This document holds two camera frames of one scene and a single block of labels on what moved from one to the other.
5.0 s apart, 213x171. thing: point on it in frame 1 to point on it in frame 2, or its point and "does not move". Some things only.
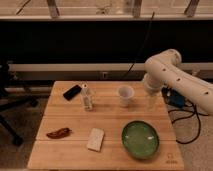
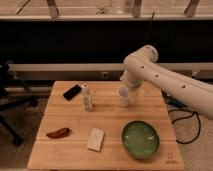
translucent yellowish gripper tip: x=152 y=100 to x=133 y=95
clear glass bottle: x=87 y=98 does not move
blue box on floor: x=177 y=99 does not move
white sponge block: x=95 y=140 does not move
